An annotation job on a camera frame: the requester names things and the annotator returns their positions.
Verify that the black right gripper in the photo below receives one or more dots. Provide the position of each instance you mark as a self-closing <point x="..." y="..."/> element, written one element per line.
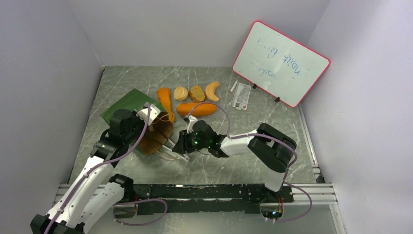
<point x="180" y="144"/>

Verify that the silver metal tongs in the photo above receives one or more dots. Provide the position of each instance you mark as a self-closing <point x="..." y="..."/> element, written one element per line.
<point x="166" y="152"/>

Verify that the green paper bag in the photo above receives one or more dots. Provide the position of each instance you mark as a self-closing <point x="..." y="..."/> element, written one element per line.
<point x="126" y="120"/>

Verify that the orange fake baguette loaf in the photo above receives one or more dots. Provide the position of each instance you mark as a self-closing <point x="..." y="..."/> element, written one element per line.
<point x="202" y="110"/>

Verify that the round tan fake bun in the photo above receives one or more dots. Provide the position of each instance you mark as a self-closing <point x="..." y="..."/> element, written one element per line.
<point x="180" y="93"/>

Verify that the orange fake bread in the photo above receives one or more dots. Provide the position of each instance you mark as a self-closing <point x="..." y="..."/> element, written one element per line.
<point x="165" y="100"/>

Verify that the tan fake croissant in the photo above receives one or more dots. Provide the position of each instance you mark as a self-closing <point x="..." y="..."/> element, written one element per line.
<point x="210" y="91"/>

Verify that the white ruler package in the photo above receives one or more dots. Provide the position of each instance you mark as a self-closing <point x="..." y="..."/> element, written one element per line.
<point x="241" y="96"/>

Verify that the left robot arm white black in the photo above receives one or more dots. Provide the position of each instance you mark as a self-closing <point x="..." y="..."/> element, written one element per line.
<point x="83" y="205"/>

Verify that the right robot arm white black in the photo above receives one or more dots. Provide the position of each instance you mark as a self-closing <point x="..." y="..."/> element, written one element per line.
<point x="272" y="147"/>

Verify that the white pink marker pen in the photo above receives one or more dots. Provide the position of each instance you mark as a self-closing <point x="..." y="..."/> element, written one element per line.
<point x="233" y="86"/>

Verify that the pink framed whiteboard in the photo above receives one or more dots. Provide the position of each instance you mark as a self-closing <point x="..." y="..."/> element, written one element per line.
<point x="278" y="64"/>

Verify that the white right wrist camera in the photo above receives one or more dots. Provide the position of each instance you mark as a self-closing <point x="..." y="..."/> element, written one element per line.
<point x="190" y="121"/>

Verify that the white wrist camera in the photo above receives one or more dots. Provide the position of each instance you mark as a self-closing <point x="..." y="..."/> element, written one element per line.
<point x="149" y="113"/>
<point x="190" y="121"/>

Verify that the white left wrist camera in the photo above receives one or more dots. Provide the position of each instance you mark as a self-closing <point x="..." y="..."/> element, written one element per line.
<point x="149" y="113"/>

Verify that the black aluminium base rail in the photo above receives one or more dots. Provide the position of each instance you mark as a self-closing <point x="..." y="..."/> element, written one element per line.
<point x="151" y="199"/>

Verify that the aluminium side rail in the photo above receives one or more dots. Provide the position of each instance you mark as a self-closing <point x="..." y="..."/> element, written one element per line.
<point x="313" y="159"/>

